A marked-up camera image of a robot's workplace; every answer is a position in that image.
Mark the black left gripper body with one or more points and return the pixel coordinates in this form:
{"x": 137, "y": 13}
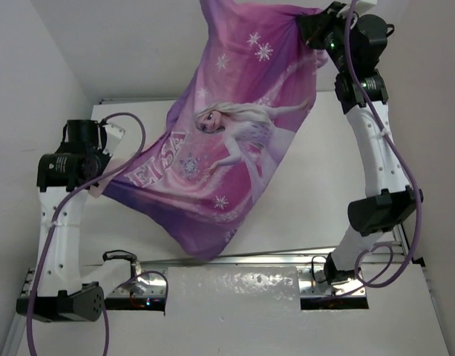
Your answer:
{"x": 101, "y": 159}

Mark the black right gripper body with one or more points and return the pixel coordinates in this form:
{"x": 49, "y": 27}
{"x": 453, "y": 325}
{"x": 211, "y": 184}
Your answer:
{"x": 330, "y": 33}

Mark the pink purple pillowcase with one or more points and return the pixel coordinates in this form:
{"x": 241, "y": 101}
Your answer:
{"x": 227, "y": 133}

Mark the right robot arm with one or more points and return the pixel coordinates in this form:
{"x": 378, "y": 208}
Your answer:
{"x": 391, "y": 192}

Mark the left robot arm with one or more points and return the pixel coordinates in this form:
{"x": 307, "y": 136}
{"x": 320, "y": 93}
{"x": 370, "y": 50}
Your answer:
{"x": 62, "y": 293}

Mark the white front cover board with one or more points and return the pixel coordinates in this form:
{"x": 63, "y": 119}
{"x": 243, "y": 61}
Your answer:
{"x": 256, "y": 311}

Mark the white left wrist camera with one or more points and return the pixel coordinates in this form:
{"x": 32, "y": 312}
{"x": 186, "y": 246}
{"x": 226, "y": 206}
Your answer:
{"x": 111, "y": 136}

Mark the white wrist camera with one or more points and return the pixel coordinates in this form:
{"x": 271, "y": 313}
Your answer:
{"x": 362, "y": 6}
{"x": 111, "y": 136}

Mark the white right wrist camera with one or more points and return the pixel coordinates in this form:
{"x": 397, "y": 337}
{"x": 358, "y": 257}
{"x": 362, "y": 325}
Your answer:
{"x": 362, "y": 6}

